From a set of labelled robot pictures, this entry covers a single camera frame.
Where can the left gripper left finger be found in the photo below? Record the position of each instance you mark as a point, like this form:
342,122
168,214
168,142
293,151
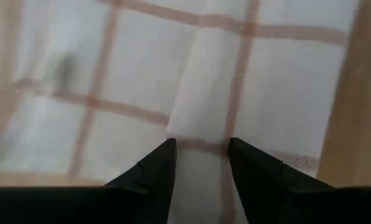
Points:
141,193

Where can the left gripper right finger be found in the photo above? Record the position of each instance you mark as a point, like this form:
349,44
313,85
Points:
272,193

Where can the white checked towel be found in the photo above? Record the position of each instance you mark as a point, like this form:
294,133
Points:
141,62

